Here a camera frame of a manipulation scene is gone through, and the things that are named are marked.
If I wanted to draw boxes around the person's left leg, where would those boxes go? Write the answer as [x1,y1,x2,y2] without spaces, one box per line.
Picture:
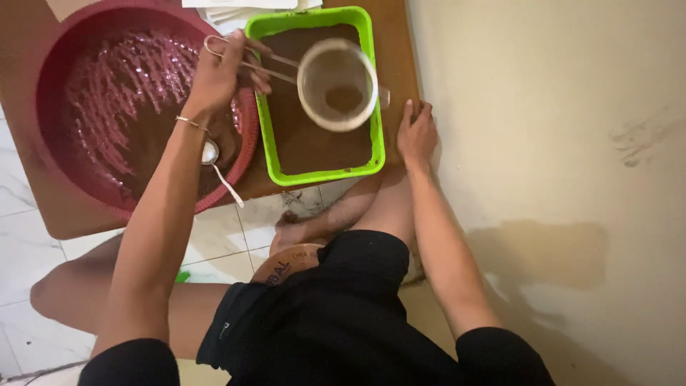
[29,233,232,360]

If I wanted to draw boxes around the thin wrist bracelet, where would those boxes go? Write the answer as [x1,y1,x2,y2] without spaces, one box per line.
[176,115,210,133]

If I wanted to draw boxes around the person's right hand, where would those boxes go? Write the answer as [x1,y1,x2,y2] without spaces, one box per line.
[397,99,439,173]

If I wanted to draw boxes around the maroon plastic basin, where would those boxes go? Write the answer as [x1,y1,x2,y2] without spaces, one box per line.
[35,0,262,223]

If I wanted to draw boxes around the person's left hand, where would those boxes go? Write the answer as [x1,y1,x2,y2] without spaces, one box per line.
[184,29,273,128]

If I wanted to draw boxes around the brown powder in basin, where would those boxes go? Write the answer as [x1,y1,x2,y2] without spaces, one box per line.
[120,104,243,200]

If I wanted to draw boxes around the person's right leg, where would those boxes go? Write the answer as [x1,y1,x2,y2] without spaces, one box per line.
[268,163,425,285]

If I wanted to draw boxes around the metal mesh sieve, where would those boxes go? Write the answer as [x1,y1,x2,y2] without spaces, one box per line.
[203,35,391,133]

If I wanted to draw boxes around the black shirt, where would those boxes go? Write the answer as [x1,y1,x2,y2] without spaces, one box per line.
[78,327,556,386]

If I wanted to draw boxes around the green plastic tray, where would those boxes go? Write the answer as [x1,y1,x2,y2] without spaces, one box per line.
[245,6,387,187]

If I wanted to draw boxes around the brown powder in tray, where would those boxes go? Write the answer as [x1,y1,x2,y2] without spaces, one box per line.
[260,24,374,176]

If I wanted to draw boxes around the round wooden stool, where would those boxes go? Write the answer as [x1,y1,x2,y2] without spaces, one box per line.
[250,243,326,286]

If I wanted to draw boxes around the black shorts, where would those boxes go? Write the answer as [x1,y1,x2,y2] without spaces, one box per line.
[195,229,463,386]

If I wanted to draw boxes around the metal spoon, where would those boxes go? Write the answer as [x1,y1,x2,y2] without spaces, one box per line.
[201,139,245,209]

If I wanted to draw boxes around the stack of white papers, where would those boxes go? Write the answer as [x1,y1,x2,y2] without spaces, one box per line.
[182,0,324,35]

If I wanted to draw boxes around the person's leg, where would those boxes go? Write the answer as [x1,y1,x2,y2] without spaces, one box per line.
[268,163,425,285]
[29,233,232,360]

